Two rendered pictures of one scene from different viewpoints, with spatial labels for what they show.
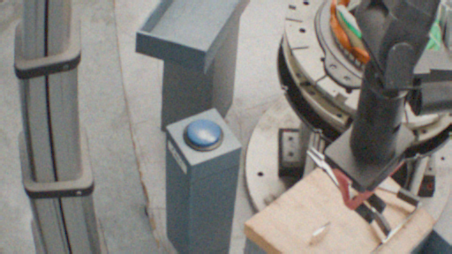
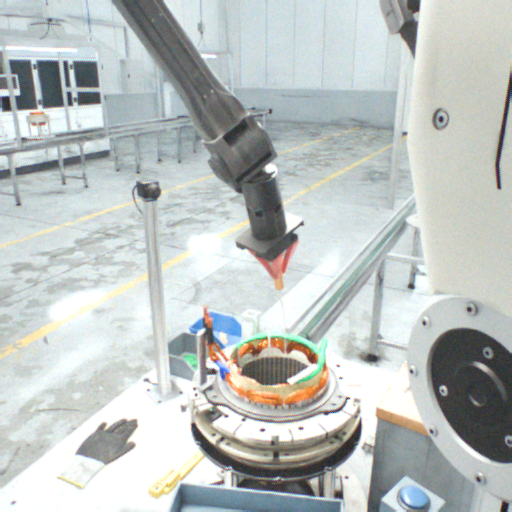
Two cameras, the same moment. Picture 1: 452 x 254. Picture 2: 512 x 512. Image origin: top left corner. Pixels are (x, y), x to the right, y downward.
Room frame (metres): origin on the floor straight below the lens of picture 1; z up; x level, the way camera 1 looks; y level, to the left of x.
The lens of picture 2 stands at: (1.25, 0.54, 1.65)
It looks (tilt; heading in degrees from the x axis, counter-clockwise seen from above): 21 degrees down; 260
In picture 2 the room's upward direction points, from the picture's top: straight up
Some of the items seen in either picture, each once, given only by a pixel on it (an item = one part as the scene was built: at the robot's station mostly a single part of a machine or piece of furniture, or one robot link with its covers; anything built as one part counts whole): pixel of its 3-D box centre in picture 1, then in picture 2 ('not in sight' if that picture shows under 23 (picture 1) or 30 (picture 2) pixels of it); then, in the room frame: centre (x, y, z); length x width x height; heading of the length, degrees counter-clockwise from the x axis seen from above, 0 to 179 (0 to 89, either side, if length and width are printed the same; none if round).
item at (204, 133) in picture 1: (203, 132); (413, 496); (0.91, 0.03, 1.04); 0.04 x 0.04 x 0.01
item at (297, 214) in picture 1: (350, 229); (440, 400); (0.76, -0.17, 1.05); 0.20 x 0.19 x 0.02; 48
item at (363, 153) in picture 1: (375, 131); not in sight; (0.72, -0.16, 1.29); 0.10 x 0.07 x 0.07; 138
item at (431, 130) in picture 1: (435, 123); not in sight; (0.95, -0.31, 1.05); 0.09 x 0.04 x 0.01; 137
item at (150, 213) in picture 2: not in sight; (157, 303); (1.30, -0.67, 1.07); 0.03 x 0.03 x 0.57; 27
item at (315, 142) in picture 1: (314, 160); (328, 491); (0.99, -0.13, 0.91); 0.02 x 0.02 x 0.21
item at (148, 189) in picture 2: not in sight; (150, 190); (1.30, -0.66, 1.37); 0.06 x 0.04 x 0.04; 117
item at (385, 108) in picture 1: (388, 93); not in sight; (0.72, -0.16, 1.36); 0.07 x 0.06 x 0.07; 105
